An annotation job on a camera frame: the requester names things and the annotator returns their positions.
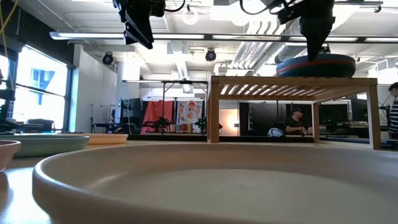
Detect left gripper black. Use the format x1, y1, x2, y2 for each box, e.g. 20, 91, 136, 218
113, 0, 166, 50

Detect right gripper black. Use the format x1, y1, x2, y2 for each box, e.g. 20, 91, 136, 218
276, 0, 336, 61

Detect blue plate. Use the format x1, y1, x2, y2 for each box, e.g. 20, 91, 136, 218
275, 53, 357, 74

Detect dark green plate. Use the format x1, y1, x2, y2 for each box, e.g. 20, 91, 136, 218
275, 63, 357, 78

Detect cream plate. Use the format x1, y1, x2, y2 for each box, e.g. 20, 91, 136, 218
60, 133, 129, 146

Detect mint green plate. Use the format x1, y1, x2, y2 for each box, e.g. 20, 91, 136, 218
0, 134, 91, 159

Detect beige grey plate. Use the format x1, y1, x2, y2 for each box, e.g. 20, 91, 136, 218
32, 142, 398, 224

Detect slatted wooden shelf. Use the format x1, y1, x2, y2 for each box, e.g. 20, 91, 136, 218
206, 75, 382, 151

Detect white globe pendant lamp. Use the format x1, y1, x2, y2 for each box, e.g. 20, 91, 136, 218
181, 4, 200, 26

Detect red hanging cloth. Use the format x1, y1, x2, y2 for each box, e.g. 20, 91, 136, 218
140, 100, 175, 135

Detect person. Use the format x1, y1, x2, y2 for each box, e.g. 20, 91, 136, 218
387, 81, 398, 140
284, 107, 313, 136

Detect colourful printed cloth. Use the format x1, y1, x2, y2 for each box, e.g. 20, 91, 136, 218
175, 100, 205, 133

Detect black partition panel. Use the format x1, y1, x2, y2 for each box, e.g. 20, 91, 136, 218
239, 101, 282, 137

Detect white and blue ball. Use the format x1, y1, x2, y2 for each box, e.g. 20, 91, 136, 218
267, 127, 285, 138

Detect large window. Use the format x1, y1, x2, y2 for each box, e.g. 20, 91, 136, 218
0, 45, 74, 133

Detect black device with green light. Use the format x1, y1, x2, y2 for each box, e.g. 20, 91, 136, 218
195, 117, 208, 133

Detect dark couch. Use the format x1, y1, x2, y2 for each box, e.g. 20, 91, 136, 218
19, 118, 55, 134

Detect black equipment stand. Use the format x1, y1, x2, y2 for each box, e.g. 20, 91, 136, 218
0, 70, 20, 134

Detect silver ventilation duct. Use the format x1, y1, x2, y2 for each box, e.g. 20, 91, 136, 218
273, 0, 346, 65

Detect long ceiling light rail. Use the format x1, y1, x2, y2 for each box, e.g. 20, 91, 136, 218
49, 30, 398, 44

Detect black background table frame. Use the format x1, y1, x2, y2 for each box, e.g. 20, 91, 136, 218
122, 79, 210, 135

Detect black aluminium table frame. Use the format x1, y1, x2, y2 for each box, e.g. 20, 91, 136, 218
127, 134, 315, 144

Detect yellow cable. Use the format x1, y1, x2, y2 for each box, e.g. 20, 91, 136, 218
0, 0, 20, 63

